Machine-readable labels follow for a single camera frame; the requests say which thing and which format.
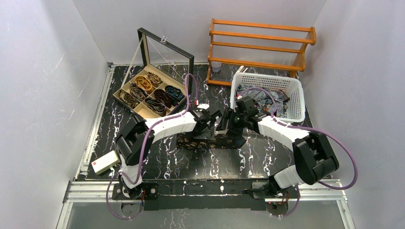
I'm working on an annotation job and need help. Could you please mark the black gold floral tie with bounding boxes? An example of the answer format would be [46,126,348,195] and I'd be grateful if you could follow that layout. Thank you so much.
[176,134,246,149]

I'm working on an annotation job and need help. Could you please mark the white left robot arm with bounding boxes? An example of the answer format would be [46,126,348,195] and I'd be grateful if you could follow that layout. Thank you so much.
[115,104,222,189]

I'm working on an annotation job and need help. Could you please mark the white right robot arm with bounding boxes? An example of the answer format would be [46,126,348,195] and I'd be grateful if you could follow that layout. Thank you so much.
[216,96,339,192]

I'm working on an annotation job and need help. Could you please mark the grey ties in basket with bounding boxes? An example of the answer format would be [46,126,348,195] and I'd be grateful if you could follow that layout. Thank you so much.
[235,84,290,117]

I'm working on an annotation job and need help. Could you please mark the blue black rolled tie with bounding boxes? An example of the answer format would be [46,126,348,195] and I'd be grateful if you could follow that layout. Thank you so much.
[164,85,184,106]

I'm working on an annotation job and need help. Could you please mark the grey striped rolled tie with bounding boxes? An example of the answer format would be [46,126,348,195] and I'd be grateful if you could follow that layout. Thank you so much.
[145,97,166,116]

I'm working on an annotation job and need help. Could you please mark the dark red rolled tie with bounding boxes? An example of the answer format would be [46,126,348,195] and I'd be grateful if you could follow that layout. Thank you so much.
[153,89,172,108]

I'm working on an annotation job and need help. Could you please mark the small clear plastic cup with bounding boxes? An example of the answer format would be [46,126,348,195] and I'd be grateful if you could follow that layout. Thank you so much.
[211,62,222,73]

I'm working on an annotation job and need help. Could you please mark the black tie storage box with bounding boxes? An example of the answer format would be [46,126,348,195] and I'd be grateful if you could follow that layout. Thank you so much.
[112,28,194,118]

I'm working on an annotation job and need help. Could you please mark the brown rolled tie back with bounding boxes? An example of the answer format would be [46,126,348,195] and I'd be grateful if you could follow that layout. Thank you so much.
[147,72,163,88]

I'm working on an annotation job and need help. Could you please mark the gold rolled tie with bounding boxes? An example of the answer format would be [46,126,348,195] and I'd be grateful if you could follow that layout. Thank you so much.
[134,75,155,94]

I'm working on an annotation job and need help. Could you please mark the white plastic basket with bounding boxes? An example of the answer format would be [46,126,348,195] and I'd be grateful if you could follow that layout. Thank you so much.
[229,72,306,123]

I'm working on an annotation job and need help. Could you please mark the brown patterned rolled tie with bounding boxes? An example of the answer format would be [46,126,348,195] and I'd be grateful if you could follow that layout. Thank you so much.
[129,83,148,102]

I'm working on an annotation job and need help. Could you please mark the orange wooden shoe rack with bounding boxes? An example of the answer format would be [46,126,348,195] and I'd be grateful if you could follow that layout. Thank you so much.
[208,19,317,78]

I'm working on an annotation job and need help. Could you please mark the olive patterned rolled tie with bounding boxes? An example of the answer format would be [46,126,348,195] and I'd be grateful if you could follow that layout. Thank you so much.
[118,89,139,109]

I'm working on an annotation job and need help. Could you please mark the small cream cardboard box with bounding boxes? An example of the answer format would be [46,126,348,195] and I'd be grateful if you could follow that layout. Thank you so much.
[91,150,120,175]

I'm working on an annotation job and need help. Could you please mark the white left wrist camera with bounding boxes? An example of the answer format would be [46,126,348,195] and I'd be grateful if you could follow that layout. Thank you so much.
[196,104,209,110]

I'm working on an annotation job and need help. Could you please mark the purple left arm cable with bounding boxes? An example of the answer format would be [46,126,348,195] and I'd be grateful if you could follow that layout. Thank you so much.
[106,73,199,220]

